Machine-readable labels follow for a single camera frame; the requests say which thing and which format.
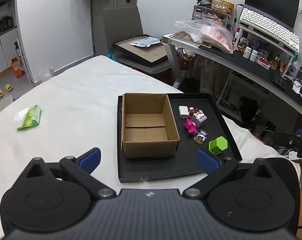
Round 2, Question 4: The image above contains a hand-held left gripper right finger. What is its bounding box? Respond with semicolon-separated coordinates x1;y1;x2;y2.
182;149;275;200

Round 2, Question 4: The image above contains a clear plastic bag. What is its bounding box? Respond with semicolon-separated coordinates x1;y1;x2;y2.
175;20;234;54

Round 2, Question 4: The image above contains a white power adapter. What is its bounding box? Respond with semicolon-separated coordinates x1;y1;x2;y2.
292;80;302;98

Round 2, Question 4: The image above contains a small blue-dressed doll figure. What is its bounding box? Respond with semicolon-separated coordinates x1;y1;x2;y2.
193;130;209;145

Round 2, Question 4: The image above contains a cardboard box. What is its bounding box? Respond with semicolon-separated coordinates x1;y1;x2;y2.
121;93;181;159

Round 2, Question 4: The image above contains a white keyboard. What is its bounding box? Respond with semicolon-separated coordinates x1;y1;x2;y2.
239;8;300;53

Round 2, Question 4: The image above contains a grey chair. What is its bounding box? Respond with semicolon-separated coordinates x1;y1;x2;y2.
102;5;174;74

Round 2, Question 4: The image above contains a clear drawer organizer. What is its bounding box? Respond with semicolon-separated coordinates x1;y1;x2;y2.
191;4;232;27

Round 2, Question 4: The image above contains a wicker basket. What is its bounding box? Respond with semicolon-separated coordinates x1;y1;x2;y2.
211;0;235;17

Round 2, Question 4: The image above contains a red basket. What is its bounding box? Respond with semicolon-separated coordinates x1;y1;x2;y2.
177;52;196;70

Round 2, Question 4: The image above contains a purple cube toy figure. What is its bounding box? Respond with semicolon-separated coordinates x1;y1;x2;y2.
191;114;208;128

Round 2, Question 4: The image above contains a brown-haired doll figure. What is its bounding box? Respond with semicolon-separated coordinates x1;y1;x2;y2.
187;107;204;117

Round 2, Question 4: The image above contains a black picture frame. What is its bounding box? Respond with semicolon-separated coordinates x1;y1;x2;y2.
113;34;170;67

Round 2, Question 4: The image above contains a black shallow tray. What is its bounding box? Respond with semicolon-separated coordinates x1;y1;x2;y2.
117;93;243;183

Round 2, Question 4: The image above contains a green hexagonal block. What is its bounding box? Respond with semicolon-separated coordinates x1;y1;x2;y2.
208;136;228;155

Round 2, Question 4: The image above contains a black curved desk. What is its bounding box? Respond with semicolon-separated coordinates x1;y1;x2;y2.
162;32;302;120

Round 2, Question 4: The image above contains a white cabinet shelf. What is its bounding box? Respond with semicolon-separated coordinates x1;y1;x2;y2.
0;0;17;40

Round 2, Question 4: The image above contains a green wet wipe packet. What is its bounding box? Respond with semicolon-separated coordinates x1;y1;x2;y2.
14;105;41;130

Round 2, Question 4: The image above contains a beige tote bag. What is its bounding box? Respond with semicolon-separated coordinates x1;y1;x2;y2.
200;57;232;95

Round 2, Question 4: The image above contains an orange box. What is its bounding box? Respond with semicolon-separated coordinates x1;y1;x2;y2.
11;57;25;78

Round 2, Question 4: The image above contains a white monitor riser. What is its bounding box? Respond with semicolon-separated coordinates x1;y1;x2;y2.
235;22;300;64

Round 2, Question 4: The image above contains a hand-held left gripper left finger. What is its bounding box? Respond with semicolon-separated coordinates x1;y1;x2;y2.
24;147;116;200

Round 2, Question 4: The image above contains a white charger plug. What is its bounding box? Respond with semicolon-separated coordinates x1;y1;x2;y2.
178;106;190;119

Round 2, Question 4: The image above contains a white mailer bag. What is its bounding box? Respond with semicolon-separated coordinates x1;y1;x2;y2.
129;36;161;48

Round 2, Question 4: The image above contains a pink-haired doll figure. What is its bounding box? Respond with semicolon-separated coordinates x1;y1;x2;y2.
183;119;198;135

